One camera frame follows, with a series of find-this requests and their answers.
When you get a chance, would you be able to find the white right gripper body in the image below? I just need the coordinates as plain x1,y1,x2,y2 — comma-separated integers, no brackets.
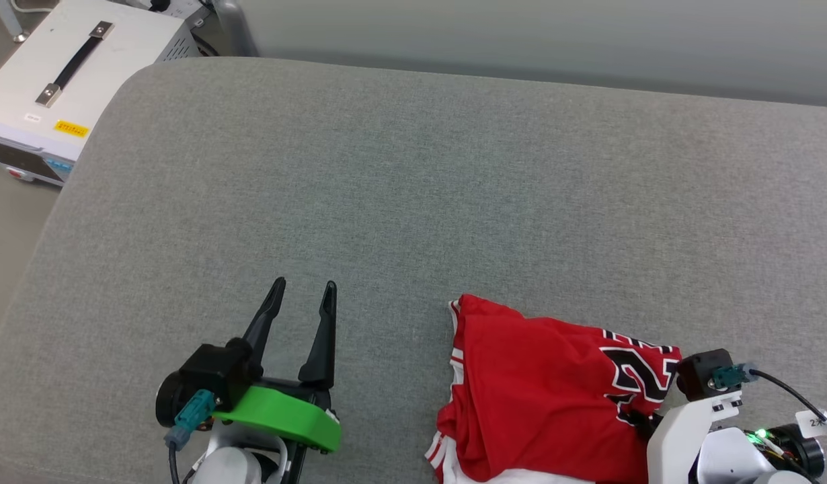
647,393,744,484

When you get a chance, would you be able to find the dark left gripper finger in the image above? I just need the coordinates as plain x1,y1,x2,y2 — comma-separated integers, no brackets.
241,277,287,377
298,281,338,392

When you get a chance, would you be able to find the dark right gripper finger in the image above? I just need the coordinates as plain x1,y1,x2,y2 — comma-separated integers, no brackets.
619,407,663,438

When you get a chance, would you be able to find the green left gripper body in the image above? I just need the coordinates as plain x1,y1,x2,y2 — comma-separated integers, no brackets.
212,385,342,452

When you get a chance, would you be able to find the red and white jersey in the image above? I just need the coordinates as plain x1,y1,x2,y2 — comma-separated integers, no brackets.
425,294,683,484

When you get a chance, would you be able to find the grey fabric sofa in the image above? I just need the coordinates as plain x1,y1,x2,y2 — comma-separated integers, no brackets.
0,56,827,484

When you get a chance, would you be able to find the white power supply box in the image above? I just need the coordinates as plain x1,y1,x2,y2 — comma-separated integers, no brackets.
0,0,200,187

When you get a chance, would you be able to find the grey metal partition leg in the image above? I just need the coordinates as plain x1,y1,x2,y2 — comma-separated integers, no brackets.
214,0,260,58

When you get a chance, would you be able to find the white partition panel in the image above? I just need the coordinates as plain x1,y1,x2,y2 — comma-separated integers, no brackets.
239,0,827,108

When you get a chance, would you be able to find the chrome stand foot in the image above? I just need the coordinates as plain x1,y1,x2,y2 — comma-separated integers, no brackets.
0,0,30,43

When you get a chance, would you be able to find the right camera cable teal plug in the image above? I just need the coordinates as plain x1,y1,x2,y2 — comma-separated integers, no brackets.
708,363,827,444

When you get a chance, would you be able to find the white cable tag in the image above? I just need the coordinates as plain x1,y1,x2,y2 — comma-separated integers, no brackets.
795,409,827,438

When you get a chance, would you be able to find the black box carry handle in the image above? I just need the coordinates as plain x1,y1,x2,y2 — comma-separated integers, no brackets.
35,21,115,108

